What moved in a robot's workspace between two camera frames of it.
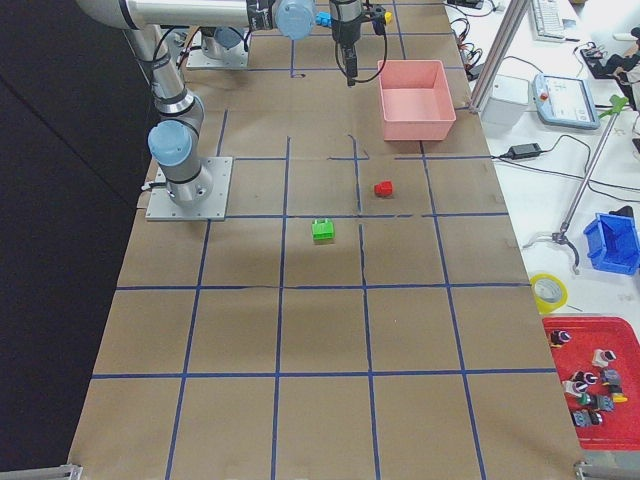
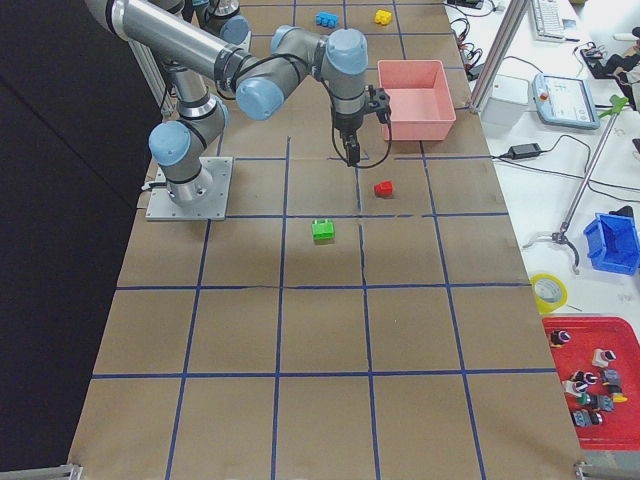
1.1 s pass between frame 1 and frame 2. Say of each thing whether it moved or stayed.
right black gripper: moved
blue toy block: stayed
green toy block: stayed
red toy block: stayed
